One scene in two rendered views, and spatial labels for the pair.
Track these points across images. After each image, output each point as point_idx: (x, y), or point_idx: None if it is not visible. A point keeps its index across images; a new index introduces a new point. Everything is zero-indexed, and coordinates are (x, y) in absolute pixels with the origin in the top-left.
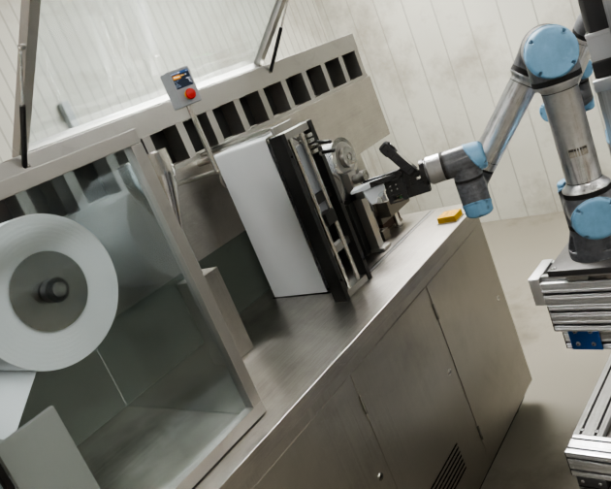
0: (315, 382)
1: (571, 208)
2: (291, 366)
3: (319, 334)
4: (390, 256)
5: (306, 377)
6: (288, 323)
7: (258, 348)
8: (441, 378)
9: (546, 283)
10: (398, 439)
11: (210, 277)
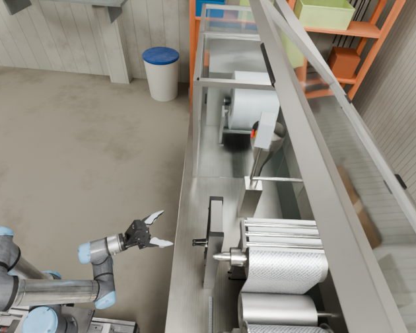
0: (181, 191)
1: (55, 277)
2: (201, 201)
3: (202, 224)
4: (205, 326)
5: (187, 193)
6: (233, 237)
7: (234, 215)
8: None
9: (100, 323)
10: None
11: (244, 185)
